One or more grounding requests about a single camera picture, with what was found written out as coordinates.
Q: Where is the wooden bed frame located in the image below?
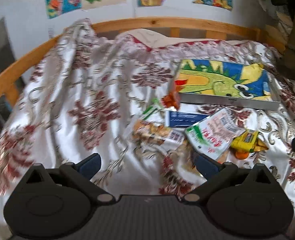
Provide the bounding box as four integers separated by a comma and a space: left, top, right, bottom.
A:
0, 16, 287, 156

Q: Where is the orange red snack packet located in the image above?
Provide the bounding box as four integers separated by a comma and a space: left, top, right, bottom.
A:
161, 83, 180, 110

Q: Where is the dinosaur painted tray box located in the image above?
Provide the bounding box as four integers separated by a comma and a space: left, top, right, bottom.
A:
174, 59, 280, 111

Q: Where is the blue white snack packet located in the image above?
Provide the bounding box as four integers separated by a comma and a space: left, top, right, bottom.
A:
164, 110, 209, 128

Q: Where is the mixed nuts clear packet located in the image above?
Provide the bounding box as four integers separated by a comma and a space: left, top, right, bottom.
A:
132, 120, 185, 150

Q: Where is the orange round snack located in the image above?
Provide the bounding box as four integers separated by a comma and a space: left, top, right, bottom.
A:
235, 151, 249, 160

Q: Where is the green white snack packet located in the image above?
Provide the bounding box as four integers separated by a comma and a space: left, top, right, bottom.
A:
139, 98, 165, 124

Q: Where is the yellow green snack packet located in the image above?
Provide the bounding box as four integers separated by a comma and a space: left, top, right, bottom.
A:
231, 129, 269, 153

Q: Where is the floral satin bedspread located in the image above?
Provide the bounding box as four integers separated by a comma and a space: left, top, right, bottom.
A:
0, 19, 295, 239

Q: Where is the pink white snack packet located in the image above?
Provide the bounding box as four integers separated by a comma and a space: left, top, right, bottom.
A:
184, 108, 245, 160

